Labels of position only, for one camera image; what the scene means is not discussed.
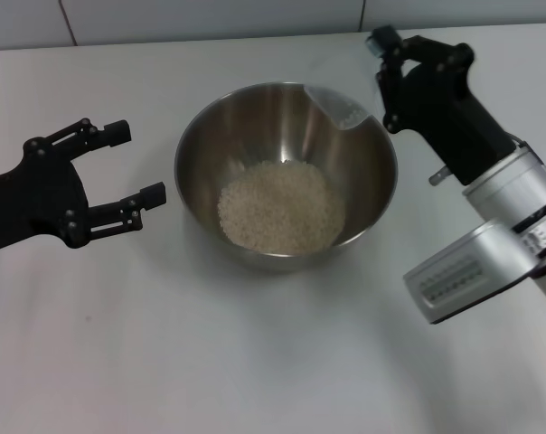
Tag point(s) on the white tablecloth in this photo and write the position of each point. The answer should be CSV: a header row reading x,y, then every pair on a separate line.
x,y
273,352

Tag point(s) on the stainless steel mixing bowl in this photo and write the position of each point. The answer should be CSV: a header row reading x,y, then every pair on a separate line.
x,y
286,135

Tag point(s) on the white partition panel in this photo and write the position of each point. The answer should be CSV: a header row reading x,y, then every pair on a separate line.
x,y
20,22
458,13
209,20

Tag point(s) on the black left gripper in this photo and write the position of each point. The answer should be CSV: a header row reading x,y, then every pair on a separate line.
x,y
38,199

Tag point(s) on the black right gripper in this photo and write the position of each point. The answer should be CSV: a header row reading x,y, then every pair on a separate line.
x,y
454,117

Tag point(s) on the clear plastic measuring cup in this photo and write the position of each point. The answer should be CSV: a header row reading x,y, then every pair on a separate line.
x,y
336,101

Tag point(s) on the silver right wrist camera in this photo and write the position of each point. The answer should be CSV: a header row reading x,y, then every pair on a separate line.
x,y
449,287

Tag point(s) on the white rice grains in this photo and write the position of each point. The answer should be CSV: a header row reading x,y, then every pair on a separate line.
x,y
282,208

